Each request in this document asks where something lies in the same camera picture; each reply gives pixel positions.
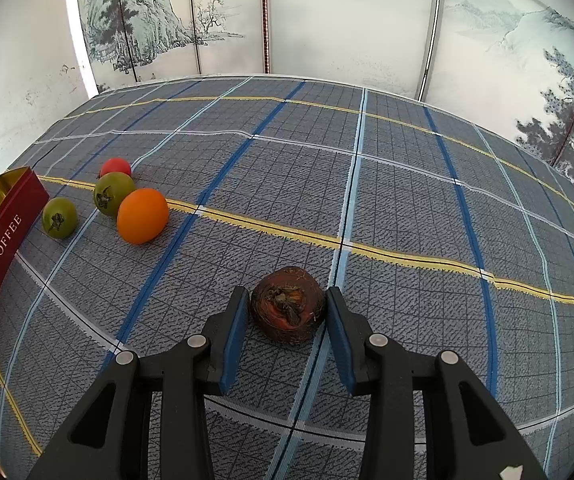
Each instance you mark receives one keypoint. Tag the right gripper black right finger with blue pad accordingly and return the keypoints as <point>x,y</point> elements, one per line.
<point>467,433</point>

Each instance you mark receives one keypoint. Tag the painted landscape folding screen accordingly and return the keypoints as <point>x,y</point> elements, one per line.
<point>507,65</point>

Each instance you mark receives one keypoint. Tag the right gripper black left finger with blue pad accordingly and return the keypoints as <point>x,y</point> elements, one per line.
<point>106,435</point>

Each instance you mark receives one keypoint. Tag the small red tomato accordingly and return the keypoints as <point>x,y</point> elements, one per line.
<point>115,164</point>

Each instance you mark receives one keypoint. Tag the dark reddish brown passion fruit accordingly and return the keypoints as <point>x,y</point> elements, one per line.
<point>288,305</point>

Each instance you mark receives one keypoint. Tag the large green tomato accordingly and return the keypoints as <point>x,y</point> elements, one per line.
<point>59,218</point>

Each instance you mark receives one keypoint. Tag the smooth orange fruit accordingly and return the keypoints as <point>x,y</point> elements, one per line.
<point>142,216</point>

